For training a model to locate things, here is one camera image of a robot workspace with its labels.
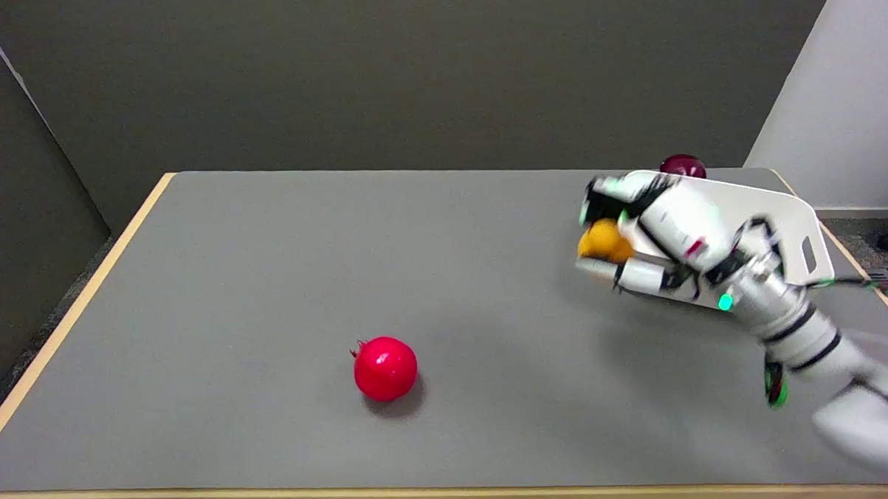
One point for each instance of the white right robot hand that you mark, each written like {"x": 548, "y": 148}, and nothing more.
{"x": 678, "y": 225}

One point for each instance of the orange fruit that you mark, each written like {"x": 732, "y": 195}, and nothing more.
{"x": 603, "y": 241}

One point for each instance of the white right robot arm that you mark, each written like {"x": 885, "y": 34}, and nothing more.
{"x": 824, "y": 354}

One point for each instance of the white plastic box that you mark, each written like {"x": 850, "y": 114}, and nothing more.
{"x": 787, "y": 226}

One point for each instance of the dark red round fruit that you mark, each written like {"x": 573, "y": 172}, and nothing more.
{"x": 683, "y": 166}

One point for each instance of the red pomegranate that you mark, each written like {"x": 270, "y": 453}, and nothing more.
{"x": 385, "y": 368}

